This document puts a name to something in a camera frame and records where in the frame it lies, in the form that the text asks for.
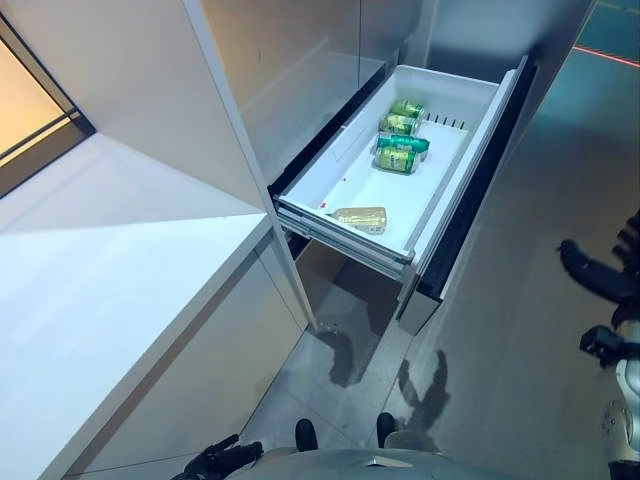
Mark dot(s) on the light green drink can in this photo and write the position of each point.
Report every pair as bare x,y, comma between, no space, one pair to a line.
395,159
407,107
400,124

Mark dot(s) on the yellow drink bottle white cap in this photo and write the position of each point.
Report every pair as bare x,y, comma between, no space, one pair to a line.
362,220

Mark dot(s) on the black left robot foot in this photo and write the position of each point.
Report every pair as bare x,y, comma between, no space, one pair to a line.
306,436

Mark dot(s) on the white counter cabinet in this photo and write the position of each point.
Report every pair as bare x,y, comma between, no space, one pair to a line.
100,300

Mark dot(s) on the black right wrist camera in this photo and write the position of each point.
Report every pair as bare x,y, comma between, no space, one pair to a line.
600,345

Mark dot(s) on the stainless steel fridge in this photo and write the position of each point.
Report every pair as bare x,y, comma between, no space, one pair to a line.
300,45

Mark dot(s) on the black right robot foot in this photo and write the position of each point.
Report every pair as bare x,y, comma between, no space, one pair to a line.
385,429

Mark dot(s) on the white tall cabinet panel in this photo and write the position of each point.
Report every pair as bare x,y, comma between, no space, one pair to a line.
150,75

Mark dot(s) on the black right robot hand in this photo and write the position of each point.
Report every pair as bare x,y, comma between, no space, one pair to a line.
610,285

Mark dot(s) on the grey robot torso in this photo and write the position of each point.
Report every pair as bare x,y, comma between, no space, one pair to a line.
360,467

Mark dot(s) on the black robot foot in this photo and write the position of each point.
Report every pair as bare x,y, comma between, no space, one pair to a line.
306,436
385,429

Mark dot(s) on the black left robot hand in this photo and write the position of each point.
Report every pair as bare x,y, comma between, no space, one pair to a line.
225,457

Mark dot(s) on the white fridge drawer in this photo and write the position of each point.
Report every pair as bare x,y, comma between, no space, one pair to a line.
430,200

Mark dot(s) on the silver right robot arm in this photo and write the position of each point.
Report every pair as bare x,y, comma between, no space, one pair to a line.
627,400

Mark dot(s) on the amber window with dark frame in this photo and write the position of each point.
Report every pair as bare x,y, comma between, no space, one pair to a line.
30,110

